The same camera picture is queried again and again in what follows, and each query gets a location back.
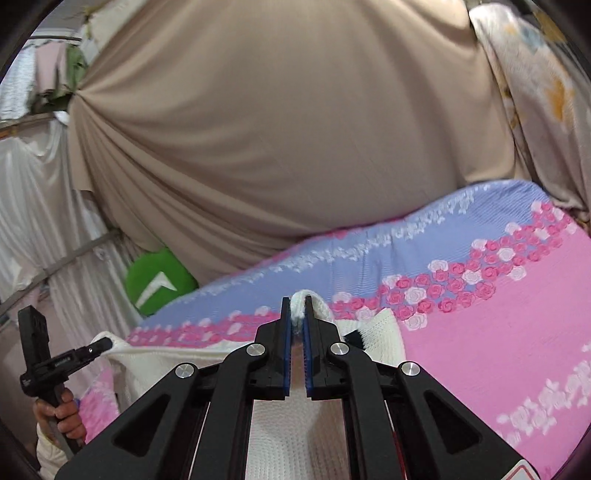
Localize white satin curtain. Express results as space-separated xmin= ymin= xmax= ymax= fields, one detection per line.
xmin=1 ymin=119 xmax=141 ymax=347

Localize person's left hand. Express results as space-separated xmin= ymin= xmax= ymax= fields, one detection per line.
xmin=33 ymin=388 xmax=87 ymax=446

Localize pink and lilac floral bedsheet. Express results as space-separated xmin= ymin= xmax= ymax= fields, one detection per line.
xmin=82 ymin=181 xmax=590 ymax=479

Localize green cushion with white logo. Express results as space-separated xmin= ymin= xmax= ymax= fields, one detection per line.
xmin=124 ymin=248 xmax=199 ymax=317

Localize white red black knit sweater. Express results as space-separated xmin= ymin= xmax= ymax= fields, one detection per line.
xmin=82 ymin=290 xmax=407 ymax=479

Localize hanging clothes on rail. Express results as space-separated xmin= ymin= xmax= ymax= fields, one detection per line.
xmin=1 ymin=35 xmax=88 ymax=122

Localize cream floral curtain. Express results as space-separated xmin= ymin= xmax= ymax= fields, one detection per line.
xmin=467 ymin=1 xmax=590 ymax=226

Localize beige draped curtain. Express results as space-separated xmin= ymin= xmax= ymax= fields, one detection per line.
xmin=69 ymin=1 xmax=526 ymax=283

